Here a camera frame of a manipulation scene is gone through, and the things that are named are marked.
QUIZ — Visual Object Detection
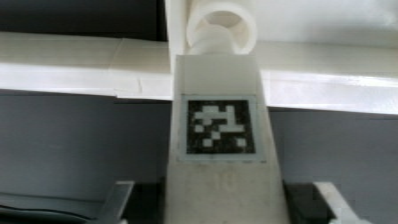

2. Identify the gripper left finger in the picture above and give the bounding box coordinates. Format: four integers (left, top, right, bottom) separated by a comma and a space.
88, 181, 164, 224

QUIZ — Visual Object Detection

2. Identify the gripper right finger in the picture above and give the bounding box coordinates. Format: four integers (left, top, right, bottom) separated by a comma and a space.
285, 182, 374, 224

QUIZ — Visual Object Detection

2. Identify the white square tabletop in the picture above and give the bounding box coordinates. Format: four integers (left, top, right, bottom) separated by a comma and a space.
166, 0, 398, 54

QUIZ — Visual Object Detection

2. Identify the white front fence bar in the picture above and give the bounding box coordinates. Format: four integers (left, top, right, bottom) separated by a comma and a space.
0, 32, 398, 115

